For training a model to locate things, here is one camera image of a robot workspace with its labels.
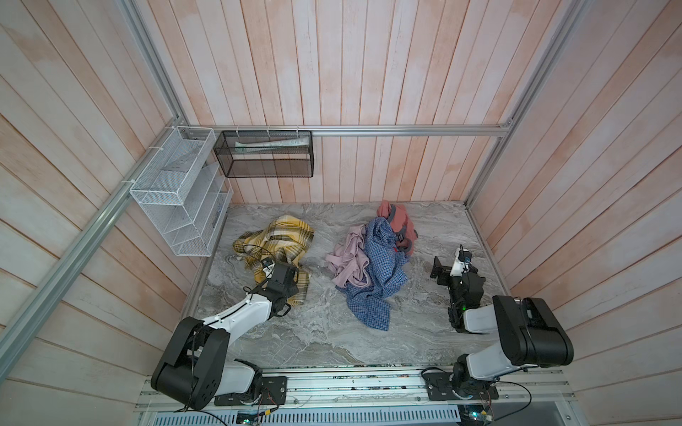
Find pink cloth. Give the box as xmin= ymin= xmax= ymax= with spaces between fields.
xmin=325 ymin=225 xmax=372 ymax=289

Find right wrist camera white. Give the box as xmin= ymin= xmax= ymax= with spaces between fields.
xmin=449 ymin=245 xmax=476 ymax=277

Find aluminium frame horizontal bar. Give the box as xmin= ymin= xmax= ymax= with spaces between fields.
xmin=202 ymin=124 xmax=511 ymax=137

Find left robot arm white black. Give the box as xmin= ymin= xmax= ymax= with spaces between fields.
xmin=151 ymin=262 xmax=303 ymax=410

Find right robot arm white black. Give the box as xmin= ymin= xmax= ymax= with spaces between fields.
xmin=420 ymin=250 xmax=575 ymax=401

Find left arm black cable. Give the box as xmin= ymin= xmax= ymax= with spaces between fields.
xmin=239 ymin=243 xmax=278 ymax=299

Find red cloth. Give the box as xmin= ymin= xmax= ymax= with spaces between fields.
xmin=377 ymin=201 xmax=418 ymax=257

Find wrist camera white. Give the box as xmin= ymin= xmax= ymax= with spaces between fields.
xmin=260 ymin=257 xmax=275 ymax=275
xmin=449 ymin=245 xmax=476 ymax=277

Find yellow plaid cloth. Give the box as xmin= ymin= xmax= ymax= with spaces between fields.
xmin=233 ymin=215 xmax=314 ymax=306

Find black mesh basket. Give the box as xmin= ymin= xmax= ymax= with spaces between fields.
xmin=213 ymin=130 xmax=315 ymax=179

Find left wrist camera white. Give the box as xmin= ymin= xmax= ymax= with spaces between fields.
xmin=260 ymin=257 xmax=275 ymax=275

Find aluminium mounting rail base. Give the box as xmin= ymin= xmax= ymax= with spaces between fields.
xmin=133 ymin=365 xmax=587 ymax=425

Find blue checked cloth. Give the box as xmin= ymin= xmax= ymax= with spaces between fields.
xmin=344 ymin=217 xmax=410 ymax=331

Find white wire mesh shelf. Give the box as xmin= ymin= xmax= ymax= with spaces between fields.
xmin=131 ymin=126 xmax=233 ymax=257

